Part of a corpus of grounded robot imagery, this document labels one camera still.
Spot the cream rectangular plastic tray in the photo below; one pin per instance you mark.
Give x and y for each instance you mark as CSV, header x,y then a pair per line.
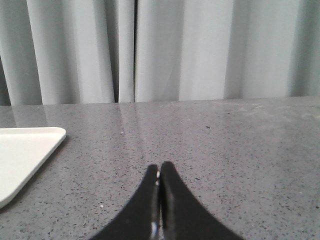
x,y
23,151

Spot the grey-white pleated curtain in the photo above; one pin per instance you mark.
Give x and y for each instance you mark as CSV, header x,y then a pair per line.
x,y
121,51

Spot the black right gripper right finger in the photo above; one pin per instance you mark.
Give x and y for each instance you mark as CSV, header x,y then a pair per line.
x,y
183,216

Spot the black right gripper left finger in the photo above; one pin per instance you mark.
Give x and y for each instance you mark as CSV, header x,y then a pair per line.
x,y
140,217

